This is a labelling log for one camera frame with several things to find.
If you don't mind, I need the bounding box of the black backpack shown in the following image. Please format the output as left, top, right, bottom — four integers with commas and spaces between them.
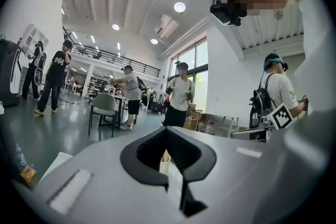
249, 73, 276, 129

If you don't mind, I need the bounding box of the yellow snack packet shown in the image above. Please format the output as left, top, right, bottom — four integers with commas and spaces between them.
19, 165, 37, 182

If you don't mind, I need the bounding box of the person's white t-shirt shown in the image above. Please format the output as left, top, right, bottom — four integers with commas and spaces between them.
293, 0, 336, 118

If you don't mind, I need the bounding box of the clear plastic bottle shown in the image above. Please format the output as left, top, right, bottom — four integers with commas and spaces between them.
14, 144, 27, 166

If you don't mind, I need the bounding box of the ceiling air conditioner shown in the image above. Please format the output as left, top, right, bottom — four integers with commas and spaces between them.
154, 14, 181, 39

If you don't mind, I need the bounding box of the dark gray white machine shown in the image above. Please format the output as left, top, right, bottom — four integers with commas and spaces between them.
0, 38, 28, 108

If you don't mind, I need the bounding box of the white washbasin counter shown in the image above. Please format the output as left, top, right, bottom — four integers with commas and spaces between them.
38, 151, 185, 201

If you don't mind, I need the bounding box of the white wall cabinet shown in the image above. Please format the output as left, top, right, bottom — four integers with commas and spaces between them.
19, 23, 50, 57

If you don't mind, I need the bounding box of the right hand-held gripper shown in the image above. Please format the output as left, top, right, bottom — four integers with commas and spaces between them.
231, 102, 294, 140

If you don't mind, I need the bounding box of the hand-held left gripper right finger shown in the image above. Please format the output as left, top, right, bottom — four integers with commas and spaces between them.
165, 125, 266, 224

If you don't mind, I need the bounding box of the large window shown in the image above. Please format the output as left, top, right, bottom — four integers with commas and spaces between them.
167, 37, 209, 113

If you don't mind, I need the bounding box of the black balcony railing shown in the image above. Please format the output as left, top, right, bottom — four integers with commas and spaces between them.
62, 43, 161, 78

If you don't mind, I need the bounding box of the gray chair with black legs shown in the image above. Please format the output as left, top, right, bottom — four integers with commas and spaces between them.
88, 93, 119, 138

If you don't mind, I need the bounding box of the black head camera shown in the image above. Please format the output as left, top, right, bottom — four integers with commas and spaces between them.
209, 0, 242, 27

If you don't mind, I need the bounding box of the beige cup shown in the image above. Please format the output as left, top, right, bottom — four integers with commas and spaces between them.
159, 159, 172, 175

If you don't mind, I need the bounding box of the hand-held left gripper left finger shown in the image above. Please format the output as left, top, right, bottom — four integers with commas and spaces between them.
14, 125, 182, 224

